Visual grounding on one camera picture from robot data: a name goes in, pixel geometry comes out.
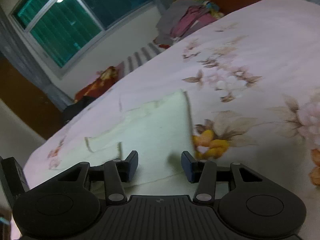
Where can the green glass window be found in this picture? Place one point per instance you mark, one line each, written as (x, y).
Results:
(63, 29)

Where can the red orange patterned cloth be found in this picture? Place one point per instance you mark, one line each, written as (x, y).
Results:
(105, 80)

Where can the black cloth on bed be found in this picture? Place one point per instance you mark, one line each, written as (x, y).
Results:
(72, 110)

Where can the pink floral bed sheet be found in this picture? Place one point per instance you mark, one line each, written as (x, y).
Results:
(252, 84)

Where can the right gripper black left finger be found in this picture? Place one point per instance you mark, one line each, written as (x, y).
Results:
(117, 172)

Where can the pile of pink grey clothes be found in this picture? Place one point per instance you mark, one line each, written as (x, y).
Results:
(183, 18)

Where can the grey curtain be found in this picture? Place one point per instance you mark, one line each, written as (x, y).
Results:
(22, 60)

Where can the brown wooden door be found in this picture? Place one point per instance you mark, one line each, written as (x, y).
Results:
(28, 102)

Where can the white knit garment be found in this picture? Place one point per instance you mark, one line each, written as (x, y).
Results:
(159, 131)

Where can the grey striped pillow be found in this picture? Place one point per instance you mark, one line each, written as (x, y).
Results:
(138, 58)

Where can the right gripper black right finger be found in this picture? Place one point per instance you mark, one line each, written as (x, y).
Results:
(202, 173)

